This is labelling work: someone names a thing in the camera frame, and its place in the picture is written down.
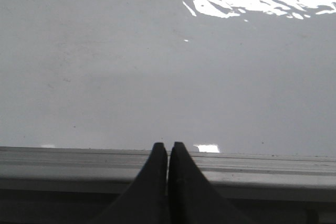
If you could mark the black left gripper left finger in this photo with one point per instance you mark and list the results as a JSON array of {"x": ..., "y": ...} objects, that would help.
[{"x": 144, "y": 199}]

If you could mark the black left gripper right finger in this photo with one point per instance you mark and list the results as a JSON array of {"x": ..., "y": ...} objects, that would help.
[{"x": 192, "y": 198}]

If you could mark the white whiteboard with aluminium frame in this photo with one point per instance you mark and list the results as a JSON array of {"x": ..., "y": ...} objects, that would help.
[{"x": 88, "y": 86}]

